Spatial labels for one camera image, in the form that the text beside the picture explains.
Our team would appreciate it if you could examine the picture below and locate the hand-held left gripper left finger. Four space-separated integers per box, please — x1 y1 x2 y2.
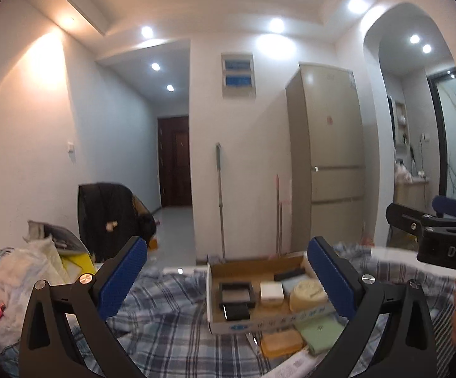
19 235 149 378

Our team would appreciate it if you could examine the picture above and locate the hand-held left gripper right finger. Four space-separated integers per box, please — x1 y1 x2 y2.
307 236 438 378

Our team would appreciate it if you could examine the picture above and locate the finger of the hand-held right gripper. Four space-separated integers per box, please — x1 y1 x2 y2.
432 196 456 221
385 203 456 243

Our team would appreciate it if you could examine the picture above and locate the light blue box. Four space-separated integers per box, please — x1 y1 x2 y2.
281 276 315 296

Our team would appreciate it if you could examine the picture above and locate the black oblong case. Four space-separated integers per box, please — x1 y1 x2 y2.
273 268 306 282

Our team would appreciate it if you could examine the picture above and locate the white square box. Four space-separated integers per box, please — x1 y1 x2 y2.
260 281 284 307

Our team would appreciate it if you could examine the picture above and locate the shallow cardboard box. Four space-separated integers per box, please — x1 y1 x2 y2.
206 253 348 335

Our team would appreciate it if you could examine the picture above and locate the black framed square box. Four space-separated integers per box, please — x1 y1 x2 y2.
218 281 257 310

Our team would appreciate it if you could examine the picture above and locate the small black device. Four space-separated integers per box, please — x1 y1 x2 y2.
223 302 252 321

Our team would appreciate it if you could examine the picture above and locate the wooden cabinet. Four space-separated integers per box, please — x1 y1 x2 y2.
393 179 429 225

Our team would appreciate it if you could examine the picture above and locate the black puffer jacket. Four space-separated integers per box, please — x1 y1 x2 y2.
77 182 158 262

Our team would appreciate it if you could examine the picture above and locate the grey bag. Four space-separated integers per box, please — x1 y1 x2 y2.
27 220 85 253

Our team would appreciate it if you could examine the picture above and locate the grey printed booklet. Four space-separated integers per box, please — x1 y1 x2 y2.
271 352 331 378

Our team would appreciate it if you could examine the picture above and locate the white plastic bag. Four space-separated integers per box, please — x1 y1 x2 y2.
0 236 69 353

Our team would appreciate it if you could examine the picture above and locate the beige refrigerator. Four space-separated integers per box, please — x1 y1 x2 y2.
285 62 366 253

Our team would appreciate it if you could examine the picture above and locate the flat mop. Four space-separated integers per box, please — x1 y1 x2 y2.
207 142 228 264

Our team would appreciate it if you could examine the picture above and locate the dark wooden door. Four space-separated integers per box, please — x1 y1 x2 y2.
158 115 193 208

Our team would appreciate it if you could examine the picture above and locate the wall niche shelf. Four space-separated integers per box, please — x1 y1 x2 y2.
394 100 407 146

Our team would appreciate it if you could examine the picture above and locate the wall electrical panel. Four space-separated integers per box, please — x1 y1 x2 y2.
221 52 257 98

